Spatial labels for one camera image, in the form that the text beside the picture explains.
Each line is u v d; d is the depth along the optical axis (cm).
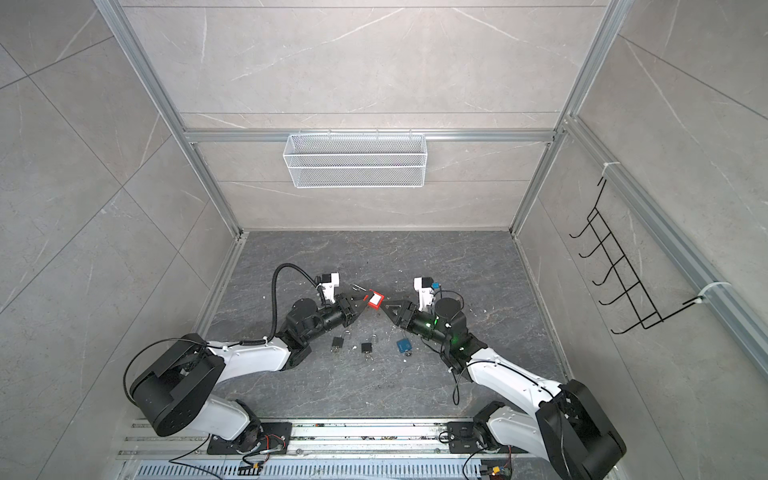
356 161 101
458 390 81
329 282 77
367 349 88
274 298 69
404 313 69
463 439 73
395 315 77
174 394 43
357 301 76
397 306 70
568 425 40
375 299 78
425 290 73
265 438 73
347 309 70
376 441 75
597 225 77
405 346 88
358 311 73
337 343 90
